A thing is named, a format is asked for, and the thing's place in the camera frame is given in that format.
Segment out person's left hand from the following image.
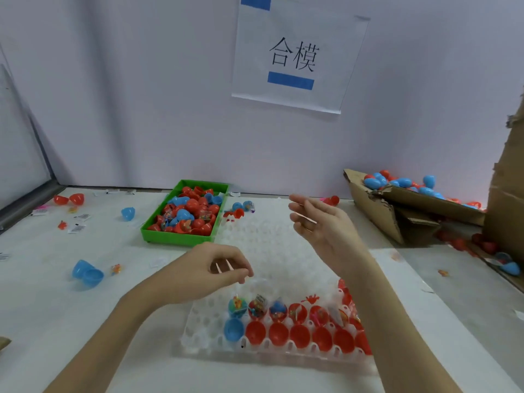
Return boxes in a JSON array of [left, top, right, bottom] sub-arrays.
[[135, 241, 253, 309]]

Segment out person's right hand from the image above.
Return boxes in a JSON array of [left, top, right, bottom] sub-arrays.
[[288, 194, 371, 277]]

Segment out cardboard box of capsules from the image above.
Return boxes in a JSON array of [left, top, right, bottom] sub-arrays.
[[344, 168, 488, 246]]

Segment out small capsule cluster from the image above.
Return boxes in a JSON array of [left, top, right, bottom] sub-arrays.
[[223, 200, 255, 220]]

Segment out pile of finished eggs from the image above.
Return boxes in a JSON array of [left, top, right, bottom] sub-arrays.
[[364, 169, 484, 211]]

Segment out blue egg shell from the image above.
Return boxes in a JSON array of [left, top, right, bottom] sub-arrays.
[[72, 259, 105, 288]]

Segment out person's right forearm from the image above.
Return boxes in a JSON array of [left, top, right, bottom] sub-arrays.
[[340, 253, 463, 393]]

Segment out person's left forearm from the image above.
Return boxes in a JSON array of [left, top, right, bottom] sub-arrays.
[[45, 289, 175, 393]]

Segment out green plastic tray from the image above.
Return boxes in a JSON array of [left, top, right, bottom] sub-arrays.
[[141, 179, 231, 246]]

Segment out clear plastic egg tray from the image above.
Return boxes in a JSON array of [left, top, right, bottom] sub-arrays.
[[180, 210, 378, 361]]

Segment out tall brown cardboard box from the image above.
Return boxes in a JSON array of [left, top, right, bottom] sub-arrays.
[[487, 94, 524, 267]]

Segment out white paper sign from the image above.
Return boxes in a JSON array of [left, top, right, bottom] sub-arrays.
[[231, 0, 370, 115]]

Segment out clear triangular panel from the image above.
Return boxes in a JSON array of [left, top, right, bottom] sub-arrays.
[[0, 65, 54, 210]]

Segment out grey metal rail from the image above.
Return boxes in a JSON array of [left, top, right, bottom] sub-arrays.
[[0, 182, 65, 230]]

